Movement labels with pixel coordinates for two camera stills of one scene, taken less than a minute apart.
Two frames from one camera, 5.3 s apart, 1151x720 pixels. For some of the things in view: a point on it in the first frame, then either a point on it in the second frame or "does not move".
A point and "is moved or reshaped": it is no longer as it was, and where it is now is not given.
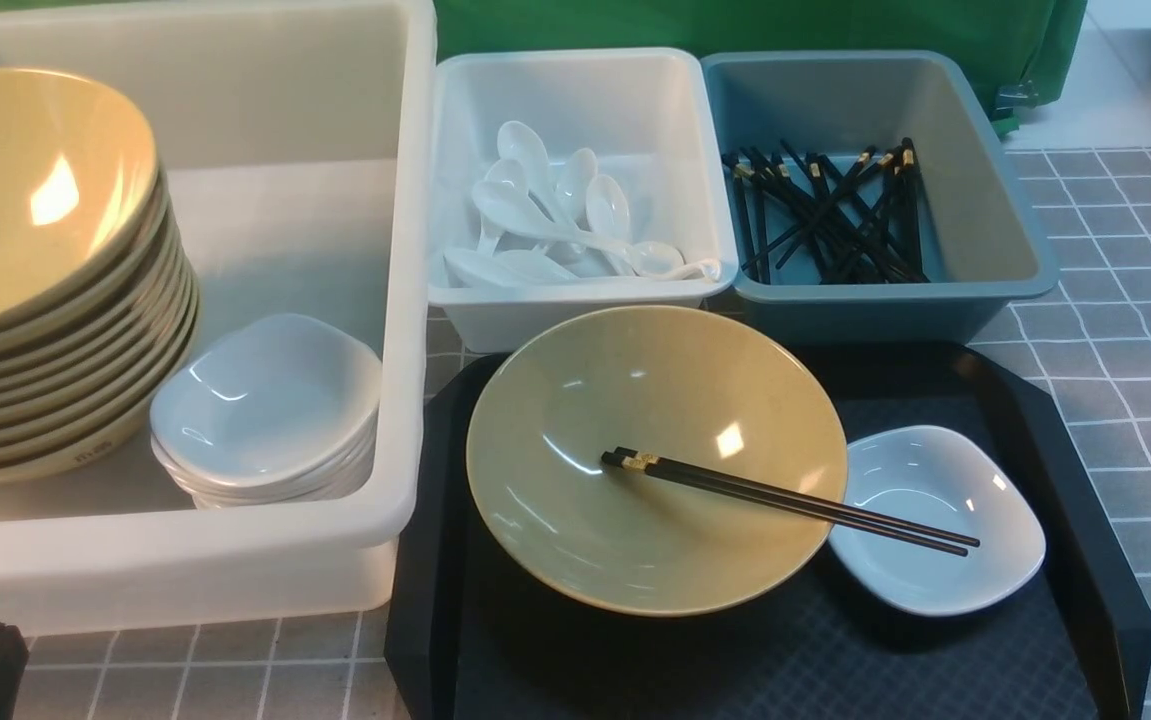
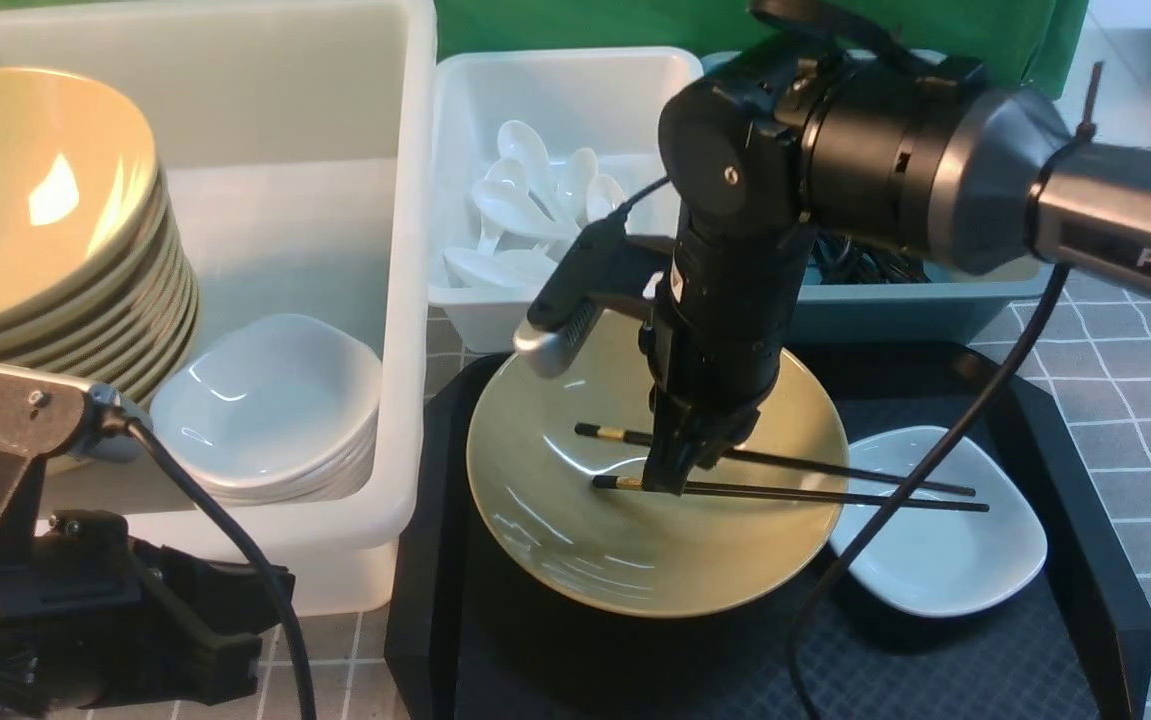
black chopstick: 785,504 is moved or reshaped
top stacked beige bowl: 44,199 does not move
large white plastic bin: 295,146 does not move
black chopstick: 798,496 to 780,461
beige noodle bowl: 681,385 does not move
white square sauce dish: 936,477 does not move
